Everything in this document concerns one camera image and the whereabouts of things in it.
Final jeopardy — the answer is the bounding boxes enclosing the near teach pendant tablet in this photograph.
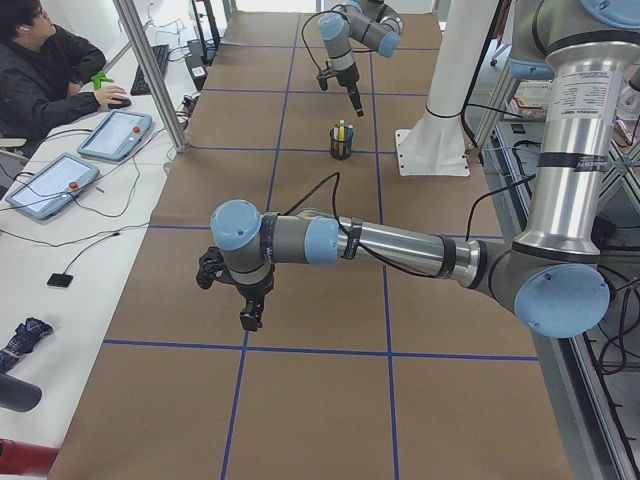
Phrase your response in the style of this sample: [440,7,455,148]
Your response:
[7,153,100,221]

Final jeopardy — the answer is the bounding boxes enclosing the green plastic clip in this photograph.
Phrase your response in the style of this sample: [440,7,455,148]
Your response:
[91,71,114,90]

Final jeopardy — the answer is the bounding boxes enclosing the seated person black jacket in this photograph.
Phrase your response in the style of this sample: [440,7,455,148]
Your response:
[1,1,127,157]

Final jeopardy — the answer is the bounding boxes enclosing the black computer mouse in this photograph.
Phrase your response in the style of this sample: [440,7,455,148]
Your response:
[107,98,131,110]

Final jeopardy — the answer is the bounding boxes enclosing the black keyboard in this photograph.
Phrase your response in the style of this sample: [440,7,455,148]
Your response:
[129,44,171,97]

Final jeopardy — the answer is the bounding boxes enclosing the white camera stand base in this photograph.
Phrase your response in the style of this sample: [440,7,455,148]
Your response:
[396,0,500,177]

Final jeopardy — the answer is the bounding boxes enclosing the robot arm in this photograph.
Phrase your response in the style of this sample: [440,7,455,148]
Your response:
[316,1,404,117]
[196,1,639,338]

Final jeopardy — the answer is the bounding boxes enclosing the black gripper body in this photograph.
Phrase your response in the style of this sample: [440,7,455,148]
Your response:
[336,67,360,96]
[234,272,274,313]

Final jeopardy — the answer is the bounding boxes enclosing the far teach pendant tablet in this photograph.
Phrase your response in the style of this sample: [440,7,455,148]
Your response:
[76,110,152,162]

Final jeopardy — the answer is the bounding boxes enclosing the teach pendant tablet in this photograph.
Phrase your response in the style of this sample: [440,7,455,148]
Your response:
[76,110,152,162]
[7,153,100,221]

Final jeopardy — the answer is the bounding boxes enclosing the small black square pad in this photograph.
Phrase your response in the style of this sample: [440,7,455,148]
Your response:
[47,273,73,288]

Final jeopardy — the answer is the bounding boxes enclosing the black mesh pen cup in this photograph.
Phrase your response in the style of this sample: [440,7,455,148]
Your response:
[329,125,353,160]

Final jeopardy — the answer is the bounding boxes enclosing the aluminium frame post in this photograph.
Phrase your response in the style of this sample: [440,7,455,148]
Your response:
[113,0,187,153]

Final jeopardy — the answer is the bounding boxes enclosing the folded blue umbrella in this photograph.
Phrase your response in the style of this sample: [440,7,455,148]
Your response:
[1,317,54,374]

